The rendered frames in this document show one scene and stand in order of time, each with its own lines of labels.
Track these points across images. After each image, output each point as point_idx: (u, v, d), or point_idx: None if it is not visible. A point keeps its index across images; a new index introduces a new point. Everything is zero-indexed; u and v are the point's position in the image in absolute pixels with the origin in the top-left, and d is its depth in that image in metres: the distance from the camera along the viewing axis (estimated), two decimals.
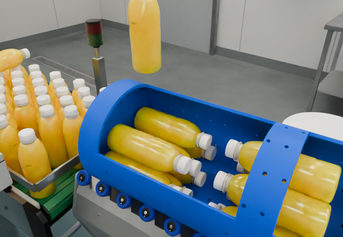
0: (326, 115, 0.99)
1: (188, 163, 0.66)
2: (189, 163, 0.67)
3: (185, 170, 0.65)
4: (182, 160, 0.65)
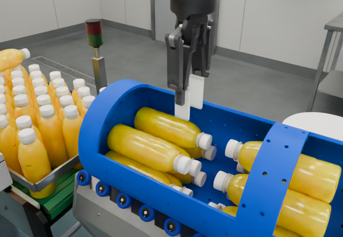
0: (326, 115, 0.99)
1: (188, 163, 0.66)
2: (189, 163, 0.67)
3: (185, 170, 0.65)
4: (182, 160, 0.65)
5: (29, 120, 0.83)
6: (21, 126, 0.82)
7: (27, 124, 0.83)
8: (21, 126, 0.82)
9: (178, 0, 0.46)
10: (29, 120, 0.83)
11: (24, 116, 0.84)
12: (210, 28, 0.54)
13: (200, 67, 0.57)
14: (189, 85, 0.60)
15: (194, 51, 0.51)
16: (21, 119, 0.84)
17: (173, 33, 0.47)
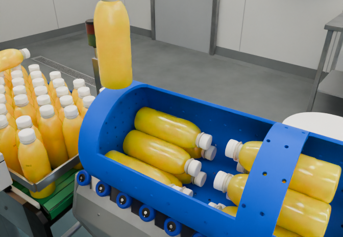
0: (326, 115, 0.99)
1: None
2: None
3: None
4: None
5: (29, 120, 0.83)
6: (21, 126, 0.82)
7: (27, 124, 0.83)
8: (21, 126, 0.82)
9: None
10: (29, 120, 0.83)
11: (24, 116, 0.84)
12: None
13: None
14: None
15: None
16: (21, 119, 0.84)
17: None
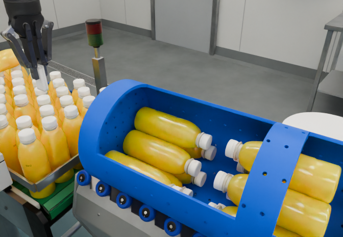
0: (326, 115, 0.99)
1: (47, 118, 0.84)
2: (50, 117, 0.84)
3: (45, 121, 0.82)
4: (43, 121, 0.84)
5: (29, 120, 0.83)
6: (21, 126, 0.82)
7: (27, 124, 0.83)
8: (21, 126, 0.82)
9: (5, 5, 0.65)
10: (29, 120, 0.83)
11: (24, 116, 0.84)
12: (47, 27, 0.74)
13: (39, 56, 0.75)
14: None
15: (31, 41, 0.71)
16: (21, 119, 0.84)
17: (5, 31, 0.66)
